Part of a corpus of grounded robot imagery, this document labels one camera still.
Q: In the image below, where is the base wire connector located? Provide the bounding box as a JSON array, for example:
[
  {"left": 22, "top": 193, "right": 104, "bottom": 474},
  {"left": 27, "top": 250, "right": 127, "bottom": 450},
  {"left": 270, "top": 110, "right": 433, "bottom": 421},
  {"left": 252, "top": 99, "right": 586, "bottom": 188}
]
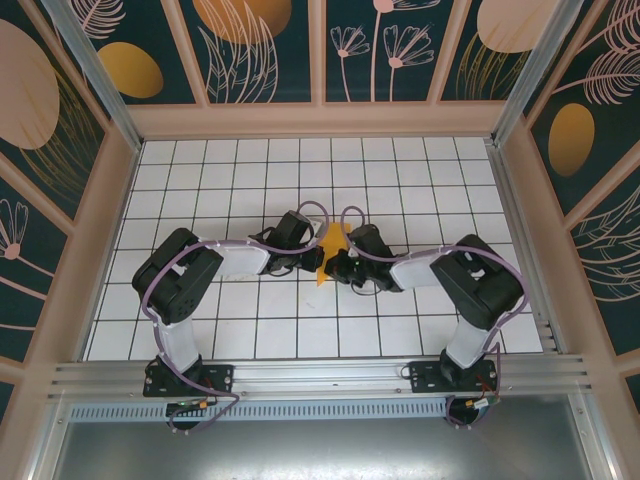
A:
[
  {"left": 464, "top": 387, "right": 502, "bottom": 415},
  {"left": 167, "top": 397, "right": 212, "bottom": 415}
]

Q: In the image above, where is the perforated metal cable tray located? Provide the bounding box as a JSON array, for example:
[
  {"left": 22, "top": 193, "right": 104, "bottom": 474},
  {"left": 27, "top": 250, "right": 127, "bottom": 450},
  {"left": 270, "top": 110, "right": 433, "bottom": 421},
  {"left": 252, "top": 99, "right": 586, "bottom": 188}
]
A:
[{"left": 69, "top": 399, "right": 451, "bottom": 424}]

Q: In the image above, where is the aluminium frame bar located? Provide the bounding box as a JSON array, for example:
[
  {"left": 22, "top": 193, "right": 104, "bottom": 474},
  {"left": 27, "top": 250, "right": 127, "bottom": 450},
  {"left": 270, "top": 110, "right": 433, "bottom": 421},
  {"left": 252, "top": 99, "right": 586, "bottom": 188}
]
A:
[
  {"left": 27, "top": 394, "right": 71, "bottom": 480},
  {"left": 574, "top": 379, "right": 622, "bottom": 480}
]

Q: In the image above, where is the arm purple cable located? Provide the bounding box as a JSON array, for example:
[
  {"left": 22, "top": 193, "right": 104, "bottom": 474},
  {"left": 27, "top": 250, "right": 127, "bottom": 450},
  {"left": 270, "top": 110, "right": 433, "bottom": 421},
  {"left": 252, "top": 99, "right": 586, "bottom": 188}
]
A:
[
  {"left": 141, "top": 199, "right": 331, "bottom": 436},
  {"left": 339, "top": 205, "right": 531, "bottom": 431}
]

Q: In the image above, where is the left base wire connector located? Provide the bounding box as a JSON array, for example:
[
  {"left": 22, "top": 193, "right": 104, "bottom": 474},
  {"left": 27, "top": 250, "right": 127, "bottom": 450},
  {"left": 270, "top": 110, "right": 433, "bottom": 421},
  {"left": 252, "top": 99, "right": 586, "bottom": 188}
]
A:
[{"left": 167, "top": 397, "right": 212, "bottom": 415}]

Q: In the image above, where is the aluminium side rail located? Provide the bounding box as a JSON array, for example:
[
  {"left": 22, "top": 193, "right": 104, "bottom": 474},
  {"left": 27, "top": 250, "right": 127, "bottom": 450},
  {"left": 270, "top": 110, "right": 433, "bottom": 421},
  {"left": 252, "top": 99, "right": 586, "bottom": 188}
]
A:
[{"left": 485, "top": 139, "right": 567, "bottom": 357}]

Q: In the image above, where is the orange paper sheet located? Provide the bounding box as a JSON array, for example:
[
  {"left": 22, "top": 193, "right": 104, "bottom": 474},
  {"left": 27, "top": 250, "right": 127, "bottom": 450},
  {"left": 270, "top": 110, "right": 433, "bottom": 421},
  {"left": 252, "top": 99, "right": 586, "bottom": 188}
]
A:
[{"left": 314, "top": 222, "right": 351, "bottom": 290}]

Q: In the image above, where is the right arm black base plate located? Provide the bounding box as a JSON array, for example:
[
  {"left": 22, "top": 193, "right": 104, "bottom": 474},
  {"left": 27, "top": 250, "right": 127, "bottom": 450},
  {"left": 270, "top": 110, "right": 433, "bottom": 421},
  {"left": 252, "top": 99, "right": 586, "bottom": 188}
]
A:
[{"left": 408, "top": 359, "right": 501, "bottom": 396}]

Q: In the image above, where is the long aluminium mounting rail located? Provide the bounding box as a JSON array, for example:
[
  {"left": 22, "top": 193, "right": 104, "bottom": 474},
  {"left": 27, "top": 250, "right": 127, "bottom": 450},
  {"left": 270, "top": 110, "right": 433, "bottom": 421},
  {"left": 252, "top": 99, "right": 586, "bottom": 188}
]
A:
[{"left": 47, "top": 353, "right": 594, "bottom": 402}]

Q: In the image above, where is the aluminium corner post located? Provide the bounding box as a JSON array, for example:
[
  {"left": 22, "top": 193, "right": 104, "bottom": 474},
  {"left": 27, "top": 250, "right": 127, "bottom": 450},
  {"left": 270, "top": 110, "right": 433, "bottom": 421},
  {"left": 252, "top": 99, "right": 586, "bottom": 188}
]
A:
[
  {"left": 42, "top": 0, "right": 145, "bottom": 152},
  {"left": 491, "top": 0, "right": 587, "bottom": 147}
]

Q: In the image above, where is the grey metal sheet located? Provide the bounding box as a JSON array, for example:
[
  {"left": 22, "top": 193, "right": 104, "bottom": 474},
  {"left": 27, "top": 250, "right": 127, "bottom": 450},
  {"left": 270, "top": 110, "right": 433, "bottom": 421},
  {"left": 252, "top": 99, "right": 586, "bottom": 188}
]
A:
[{"left": 49, "top": 419, "right": 594, "bottom": 480}]

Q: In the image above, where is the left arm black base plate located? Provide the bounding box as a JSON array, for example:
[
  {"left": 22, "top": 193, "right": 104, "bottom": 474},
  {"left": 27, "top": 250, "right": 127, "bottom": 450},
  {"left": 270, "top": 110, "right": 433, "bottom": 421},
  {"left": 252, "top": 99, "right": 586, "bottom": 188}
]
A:
[{"left": 143, "top": 363, "right": 236, "bottom": 399}]

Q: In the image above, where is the right base wire connector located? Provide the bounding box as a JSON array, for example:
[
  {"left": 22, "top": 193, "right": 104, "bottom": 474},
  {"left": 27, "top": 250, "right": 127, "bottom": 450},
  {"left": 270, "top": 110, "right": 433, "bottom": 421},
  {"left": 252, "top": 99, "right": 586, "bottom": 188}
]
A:
[{"left": 464, "top": 387, "right": 502, "bottom": 415}]

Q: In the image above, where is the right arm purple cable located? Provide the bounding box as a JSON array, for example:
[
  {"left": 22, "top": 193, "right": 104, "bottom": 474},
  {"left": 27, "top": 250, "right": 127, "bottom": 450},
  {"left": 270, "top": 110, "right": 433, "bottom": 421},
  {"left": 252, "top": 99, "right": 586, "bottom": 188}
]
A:
[{"left": 339, "top": 205, "right": 531, "bottom": 431}]

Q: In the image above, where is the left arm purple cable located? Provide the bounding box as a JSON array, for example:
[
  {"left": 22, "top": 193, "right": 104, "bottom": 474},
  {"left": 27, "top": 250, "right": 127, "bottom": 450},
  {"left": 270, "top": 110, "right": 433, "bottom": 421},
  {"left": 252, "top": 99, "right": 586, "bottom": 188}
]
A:
[{"left": 141, "top": 199, "right": 331, "bottom": 436}]

